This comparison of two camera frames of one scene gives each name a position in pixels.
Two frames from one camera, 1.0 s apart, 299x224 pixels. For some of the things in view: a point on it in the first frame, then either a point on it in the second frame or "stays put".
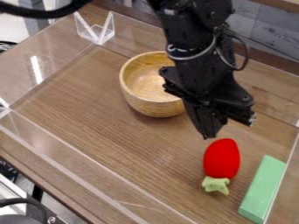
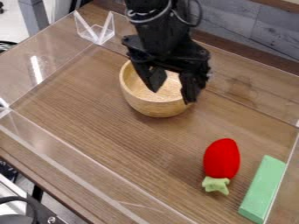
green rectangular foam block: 260,192 stays put
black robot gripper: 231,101 to 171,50
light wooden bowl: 141,85 stays put
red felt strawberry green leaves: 220,161 stays put
